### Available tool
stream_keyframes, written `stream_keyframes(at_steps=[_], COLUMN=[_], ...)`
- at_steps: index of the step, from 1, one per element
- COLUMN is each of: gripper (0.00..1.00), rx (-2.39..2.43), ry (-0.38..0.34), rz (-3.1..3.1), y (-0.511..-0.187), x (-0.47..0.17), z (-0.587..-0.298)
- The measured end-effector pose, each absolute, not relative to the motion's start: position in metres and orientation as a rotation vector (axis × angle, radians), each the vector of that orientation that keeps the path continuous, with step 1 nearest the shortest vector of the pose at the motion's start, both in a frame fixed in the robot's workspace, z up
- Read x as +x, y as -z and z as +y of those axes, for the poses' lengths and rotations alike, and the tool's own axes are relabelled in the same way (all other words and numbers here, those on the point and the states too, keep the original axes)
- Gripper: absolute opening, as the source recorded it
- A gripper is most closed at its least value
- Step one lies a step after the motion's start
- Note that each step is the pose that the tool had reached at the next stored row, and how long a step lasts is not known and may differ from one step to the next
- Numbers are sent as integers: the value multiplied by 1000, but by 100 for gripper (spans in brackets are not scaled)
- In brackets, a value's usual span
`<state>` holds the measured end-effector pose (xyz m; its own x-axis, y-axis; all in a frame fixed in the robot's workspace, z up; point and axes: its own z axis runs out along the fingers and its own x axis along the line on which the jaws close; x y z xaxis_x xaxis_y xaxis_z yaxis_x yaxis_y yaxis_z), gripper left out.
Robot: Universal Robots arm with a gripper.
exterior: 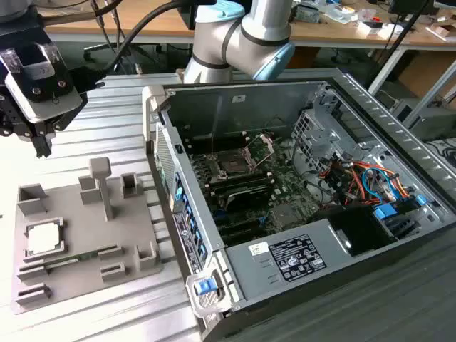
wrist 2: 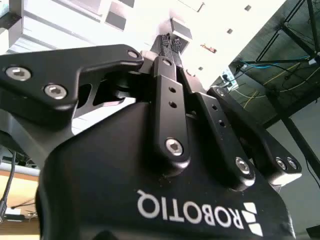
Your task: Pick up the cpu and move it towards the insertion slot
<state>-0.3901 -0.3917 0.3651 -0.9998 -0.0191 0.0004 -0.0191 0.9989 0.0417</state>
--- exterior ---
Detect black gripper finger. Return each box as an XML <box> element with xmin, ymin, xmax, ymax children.
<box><xmin>0</xmin><ymin>92</ymin><xmax>88</xmax><ymax>159</ymax></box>

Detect silver CPU green board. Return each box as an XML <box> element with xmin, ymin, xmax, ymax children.
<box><xmin>27</xmin><ymin>224</ymin><xmax>61</xmax><ymax>254</ymax></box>

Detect CPU socket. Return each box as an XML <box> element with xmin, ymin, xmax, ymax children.
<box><xmin>209</xmin><ymin>151</ymin><xmax>258</xmax><ymax>178</ymax></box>

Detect black RAM slot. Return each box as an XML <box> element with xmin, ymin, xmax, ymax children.
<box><xmin>208</xmin><ymin>170</ymin><xmax>274</xmax><ymax>187</ymax></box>
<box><xmin>209</xmin><ymin>176</ymin><xmax>274</xmax><ymax>195</ymax></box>

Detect black expansion slot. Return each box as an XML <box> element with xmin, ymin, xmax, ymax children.
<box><xmin>215</xmin><ymin>217</ymin><xmax>266</xmax><ymax>239</ymax></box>

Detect black chair base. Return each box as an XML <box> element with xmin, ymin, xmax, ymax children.
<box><xmin>83</xmin><ymin>42</ymin><xmax>161</xmax><ymax>74</ymax></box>

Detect grey parts rack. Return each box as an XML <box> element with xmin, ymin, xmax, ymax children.
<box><xmin>10</xmin><ymin>156</ymin><xmax>167</xmax><ymax>316</ymax></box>

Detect green RAM stick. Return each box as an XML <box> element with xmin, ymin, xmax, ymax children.
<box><xmin>41</xmin><ymin>249</ymin><xmax>101</xmax><ymax>267</ymax></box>

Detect open PC case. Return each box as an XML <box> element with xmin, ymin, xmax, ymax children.
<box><xmin>141</xmin><ymin>67</ymin><xmax>456</xmax><ymax>342</ymax></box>

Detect black graphics card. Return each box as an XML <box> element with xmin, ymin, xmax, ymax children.
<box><xmin>224</xmin><ymin>185</ymin><xmax>274</xmax><ymax>214</ymax></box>

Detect metal socket cover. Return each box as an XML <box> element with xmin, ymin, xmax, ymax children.
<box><xmin>245</xmin><ymin>133</ymin><xmax>278</xmax><ymax>169</ymax></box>

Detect grey power supply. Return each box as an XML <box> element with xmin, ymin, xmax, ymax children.
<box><xmin>224</xmin><ymin>217</ymin><xmax>353</xmax><ymax>301</ymax></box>

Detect green motherboard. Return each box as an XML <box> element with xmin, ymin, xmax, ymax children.
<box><xmin>188</xmin><ymin>140</ymin><xmax>331</xmax><ymax>247</ymax></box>

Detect metal drive cage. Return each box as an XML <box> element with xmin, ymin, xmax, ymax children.
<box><xmin>290</xmin><ymin>108</ymin><xmax>359</xmax><ymax>175</ymax></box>

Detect grey desk device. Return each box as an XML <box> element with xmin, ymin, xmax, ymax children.
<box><xmin>295</xmin><ymin>3</ymin><xmax>321</xmax><ymax>23</ymax></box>

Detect wooden desk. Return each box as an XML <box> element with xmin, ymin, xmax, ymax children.
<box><xmin>35</xmin><ymin>0</ymin><xmax>456</xmax><ymax>51</ymax></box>

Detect blue disk carrier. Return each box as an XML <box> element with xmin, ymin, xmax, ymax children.
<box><xmin>373</xmin><ymin>202</ymin><xmax>400</xmax><ymax>224</ymax></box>

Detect small white red box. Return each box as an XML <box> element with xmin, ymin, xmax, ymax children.
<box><xmin>359</xmin><ymin>20</ymin><xmax>393</xmax><ymax>36</ymax></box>

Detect grey computer box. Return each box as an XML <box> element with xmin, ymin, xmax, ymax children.
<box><xmin>390</xmin><ymin>98</ymin><xmax>456</xmax><ymax>142</ymax></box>

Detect large brown cardboard box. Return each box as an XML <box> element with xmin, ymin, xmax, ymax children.
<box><xmin>397</xmin><ymin>49</ymin><xmax>456</xmax><ymax>99</ymax></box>

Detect small cardboard piece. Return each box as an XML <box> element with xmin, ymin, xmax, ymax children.
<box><xmin>427</xmin><ymin>24</ymin><xmax>456</xmax><ymax>41</ymax></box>

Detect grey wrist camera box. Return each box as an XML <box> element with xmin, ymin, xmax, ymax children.
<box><xmin>0</xmin><ymin>41</ymin><xmax>88</xmax><ymax>125</ymax></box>

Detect black camera cable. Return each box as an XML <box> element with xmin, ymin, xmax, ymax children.
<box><xmin>73</xmin><ymin>0</ymin><xmax>220</xmax><ymax>95</ymax></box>

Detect orange power wires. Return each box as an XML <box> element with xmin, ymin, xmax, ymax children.
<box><xmin>318</xmin><ymin>159</ymin><xmax>418</xmax><ymax>207</ymax></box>

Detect black plastic air duct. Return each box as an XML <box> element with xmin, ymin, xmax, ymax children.
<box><xmin>313</xmin><ymin>205</ymin><xmax>399</xmax><ymax>258</ymax></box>

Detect blue wire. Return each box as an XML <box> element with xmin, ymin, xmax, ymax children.
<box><xmin>362</xmin><ymin>165</ymin><xmax>397</xmax><ymax>201</ymax></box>

